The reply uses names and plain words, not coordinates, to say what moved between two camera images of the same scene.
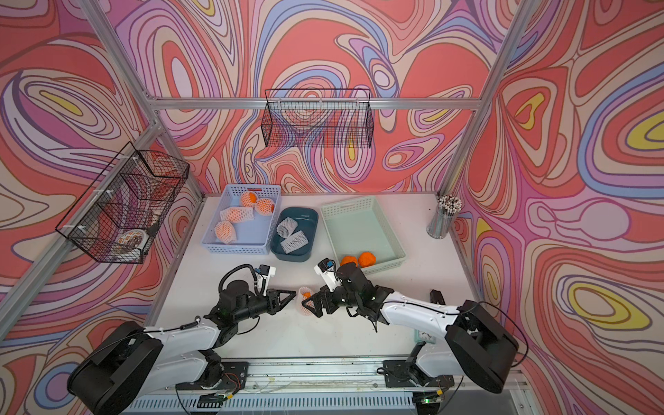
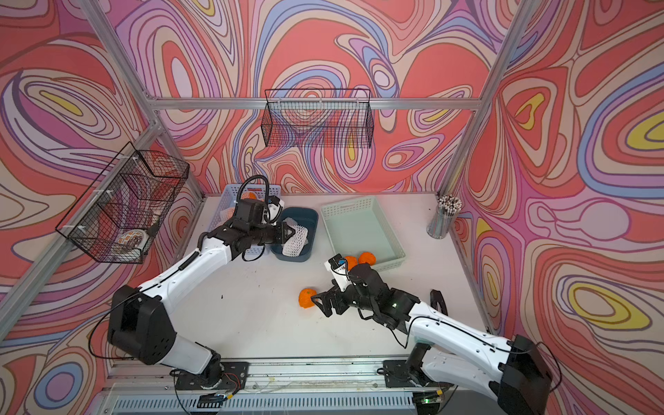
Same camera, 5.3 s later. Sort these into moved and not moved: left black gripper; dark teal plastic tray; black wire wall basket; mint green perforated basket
Moved: left black gripper
Not moved: mint green perforated basket; dark teal plastic tray; black wire wall basket
